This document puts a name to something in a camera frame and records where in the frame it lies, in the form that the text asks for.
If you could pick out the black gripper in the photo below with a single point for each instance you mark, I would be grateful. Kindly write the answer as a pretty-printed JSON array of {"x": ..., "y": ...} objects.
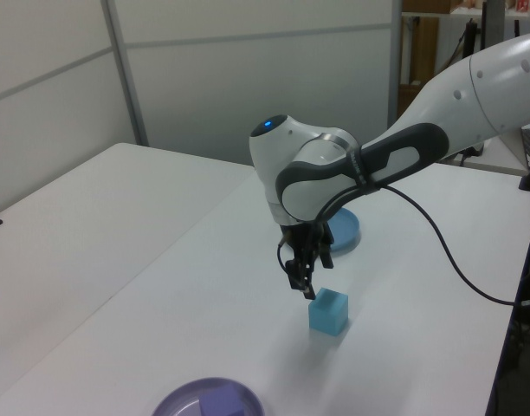
[{"x": 297, "y": 242}]

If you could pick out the light blue cube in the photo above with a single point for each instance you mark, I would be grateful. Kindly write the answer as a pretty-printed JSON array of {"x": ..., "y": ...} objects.
[{"x": 327, "y": 314}]

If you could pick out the purple cube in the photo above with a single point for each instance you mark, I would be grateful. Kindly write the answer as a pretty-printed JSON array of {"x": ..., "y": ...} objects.
[{"x": 224, "y": 403}]

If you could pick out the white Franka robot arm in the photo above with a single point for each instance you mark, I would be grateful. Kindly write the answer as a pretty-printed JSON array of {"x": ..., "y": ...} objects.
[{"x": 317, "y": 173}]

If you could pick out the blue plate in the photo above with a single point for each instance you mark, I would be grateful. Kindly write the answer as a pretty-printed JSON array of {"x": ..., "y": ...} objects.
[{"x": 345, "y": 229}]

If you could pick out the purple plate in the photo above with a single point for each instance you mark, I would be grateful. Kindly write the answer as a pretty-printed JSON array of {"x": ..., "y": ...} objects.
[{"x": 178, "y": 401}]

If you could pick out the white desk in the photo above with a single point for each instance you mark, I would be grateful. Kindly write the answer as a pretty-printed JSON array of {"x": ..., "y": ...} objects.
[{"x": 503, "y": 154}]

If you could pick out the brown cardboard box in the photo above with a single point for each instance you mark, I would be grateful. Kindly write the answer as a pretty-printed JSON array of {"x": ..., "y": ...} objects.
[{"x": 424, "y": 47}]

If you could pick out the black monitor pole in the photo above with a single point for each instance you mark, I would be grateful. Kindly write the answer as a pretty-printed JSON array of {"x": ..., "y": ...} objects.
[{"x": 492, "y": 21}]

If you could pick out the grey metal partition post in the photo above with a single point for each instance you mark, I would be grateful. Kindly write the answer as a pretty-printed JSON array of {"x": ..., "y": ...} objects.
[
  {"x": 126, "y": 73},
  {"x": 396, "y": 60}
]

